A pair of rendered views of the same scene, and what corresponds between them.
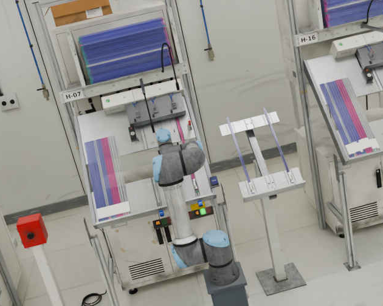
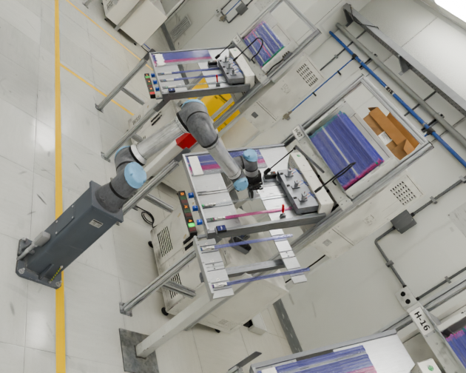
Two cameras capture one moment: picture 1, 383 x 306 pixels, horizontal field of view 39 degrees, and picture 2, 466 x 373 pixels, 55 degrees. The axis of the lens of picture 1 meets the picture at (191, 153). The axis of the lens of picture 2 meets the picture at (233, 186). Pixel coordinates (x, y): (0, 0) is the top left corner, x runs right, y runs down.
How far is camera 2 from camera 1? 212 cm
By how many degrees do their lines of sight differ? 47
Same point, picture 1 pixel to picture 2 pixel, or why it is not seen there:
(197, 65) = (412, 326)
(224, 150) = not seen: outside the picture
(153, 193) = (211, 190)
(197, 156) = (202, 124)
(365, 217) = not seen: outside the picture
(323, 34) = (436, 339)
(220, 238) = (132, 170)
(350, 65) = not seen: outside the picture
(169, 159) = (198, 105)
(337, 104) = (336, 363)
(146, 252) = (177, 234)
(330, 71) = (387, 363)
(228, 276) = (100, 192)
